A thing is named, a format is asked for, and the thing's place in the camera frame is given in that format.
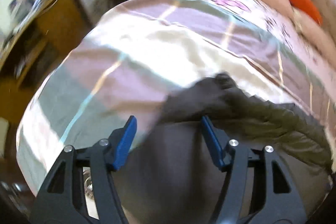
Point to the wooden side cabinet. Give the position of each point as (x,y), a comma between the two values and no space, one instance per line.
(54,31)

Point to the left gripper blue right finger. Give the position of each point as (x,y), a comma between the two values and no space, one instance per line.
(275,198)

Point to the dark brown hooded puffer jacket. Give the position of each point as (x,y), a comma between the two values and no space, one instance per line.
(170,176)

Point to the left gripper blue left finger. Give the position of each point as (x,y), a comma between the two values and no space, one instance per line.
(61,198)

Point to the pink plaid cartoon bed sheet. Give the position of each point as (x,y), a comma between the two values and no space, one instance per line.
(143,50)

